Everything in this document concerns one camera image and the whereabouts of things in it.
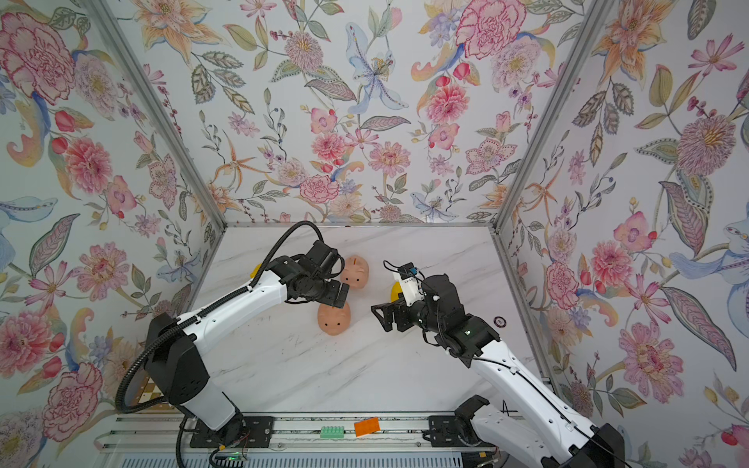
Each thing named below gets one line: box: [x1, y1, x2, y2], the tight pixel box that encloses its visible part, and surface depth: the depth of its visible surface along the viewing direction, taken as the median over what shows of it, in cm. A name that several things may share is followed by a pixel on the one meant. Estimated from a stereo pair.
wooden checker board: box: [130, 375, 165, 406], surface depth 80 cm
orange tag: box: [354, 417, 381, 438], surface depth 77 cm
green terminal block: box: [319, 426, 345, 439], surface depth 75 cm
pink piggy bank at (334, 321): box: [317, 302, 352, 336], surface depth 87 cm
